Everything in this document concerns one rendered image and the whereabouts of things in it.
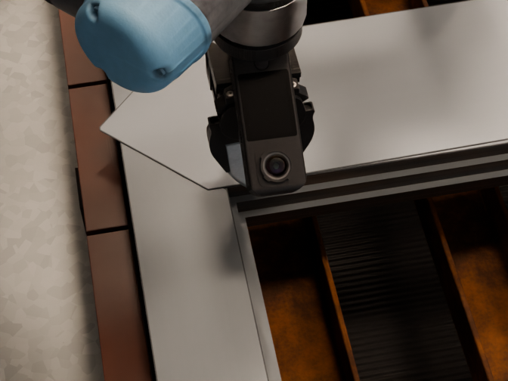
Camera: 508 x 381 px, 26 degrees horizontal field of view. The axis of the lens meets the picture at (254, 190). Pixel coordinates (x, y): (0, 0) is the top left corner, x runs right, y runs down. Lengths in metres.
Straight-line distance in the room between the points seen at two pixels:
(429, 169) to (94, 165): 0.32
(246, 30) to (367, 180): 0.27
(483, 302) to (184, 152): 0.36
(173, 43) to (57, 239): 0.56
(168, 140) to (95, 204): 0.09
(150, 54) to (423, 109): 0.45
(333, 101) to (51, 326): 0.37
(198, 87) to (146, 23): 0.41
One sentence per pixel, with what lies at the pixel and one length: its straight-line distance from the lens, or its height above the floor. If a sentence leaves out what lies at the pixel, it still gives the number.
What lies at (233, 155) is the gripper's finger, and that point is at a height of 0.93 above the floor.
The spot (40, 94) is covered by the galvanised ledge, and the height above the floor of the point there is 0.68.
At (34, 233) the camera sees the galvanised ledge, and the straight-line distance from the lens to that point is 1.22.
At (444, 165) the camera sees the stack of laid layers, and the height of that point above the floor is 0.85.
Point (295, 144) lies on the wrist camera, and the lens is 0.85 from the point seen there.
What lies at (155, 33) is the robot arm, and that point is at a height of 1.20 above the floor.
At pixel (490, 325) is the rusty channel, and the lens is 1.17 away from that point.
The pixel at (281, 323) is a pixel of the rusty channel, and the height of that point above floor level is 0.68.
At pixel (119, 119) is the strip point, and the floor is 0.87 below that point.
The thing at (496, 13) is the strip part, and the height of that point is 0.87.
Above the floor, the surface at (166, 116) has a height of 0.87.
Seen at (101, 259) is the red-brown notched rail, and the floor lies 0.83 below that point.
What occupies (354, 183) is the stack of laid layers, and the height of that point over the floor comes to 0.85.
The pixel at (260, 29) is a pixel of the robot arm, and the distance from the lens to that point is 0.81.
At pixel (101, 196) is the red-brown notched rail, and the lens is 1.06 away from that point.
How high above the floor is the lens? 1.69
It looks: 56 degrees down
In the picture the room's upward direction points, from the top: straight up
